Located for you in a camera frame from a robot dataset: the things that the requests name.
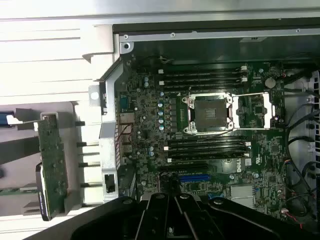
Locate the RAM slot white latches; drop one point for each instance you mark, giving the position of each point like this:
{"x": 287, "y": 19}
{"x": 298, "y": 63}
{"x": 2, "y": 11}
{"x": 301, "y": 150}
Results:
{"x": 200, "y": 69}
{"x": 205, "y": 145}
{"x": 200, "y": 80}
{"x": 205, "y": 157}

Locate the hard disk with blue rails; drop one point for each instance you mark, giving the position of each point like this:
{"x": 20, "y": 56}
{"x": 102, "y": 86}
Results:
{"x": 5, "y": 119}

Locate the green motherboard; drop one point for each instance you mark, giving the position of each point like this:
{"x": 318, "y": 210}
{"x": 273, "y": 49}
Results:
{"x": 150, "y": 105}

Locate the silver socket cover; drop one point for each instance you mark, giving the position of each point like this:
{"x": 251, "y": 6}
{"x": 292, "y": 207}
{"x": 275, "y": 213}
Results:
{"x": 268, "y": 110}

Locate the blue expansion slot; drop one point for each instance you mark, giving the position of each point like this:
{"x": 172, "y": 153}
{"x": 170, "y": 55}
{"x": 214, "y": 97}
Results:
{"x": 195, "y": 178}

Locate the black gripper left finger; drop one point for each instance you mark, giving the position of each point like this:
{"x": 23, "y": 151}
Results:
{"x": 155, "y": 217}

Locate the black metal PC case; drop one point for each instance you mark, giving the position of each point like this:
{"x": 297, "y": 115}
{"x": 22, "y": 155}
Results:
{"x": 107, "y": 140}

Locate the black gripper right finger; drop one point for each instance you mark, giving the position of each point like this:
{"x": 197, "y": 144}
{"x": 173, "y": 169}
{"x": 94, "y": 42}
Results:
{"x": 197, "y": 217}

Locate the grey printed parts rack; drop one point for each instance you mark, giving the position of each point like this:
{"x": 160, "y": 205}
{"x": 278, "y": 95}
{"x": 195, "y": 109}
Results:
{"x": 72, "y": 197}

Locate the CPU socket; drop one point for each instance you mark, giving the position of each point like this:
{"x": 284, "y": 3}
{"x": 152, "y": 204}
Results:
{"x": 210, "y": 112}

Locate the silver coin battery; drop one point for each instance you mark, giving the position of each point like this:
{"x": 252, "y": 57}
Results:
{"x": 270, "y": 82}

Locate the silver chipset heat sink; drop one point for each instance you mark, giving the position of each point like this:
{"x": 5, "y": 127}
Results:
{"x": 242, "y": 196}

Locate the grey metal disk bay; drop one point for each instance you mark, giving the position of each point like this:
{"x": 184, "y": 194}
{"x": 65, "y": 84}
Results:
{"x": 315, "y": 82}

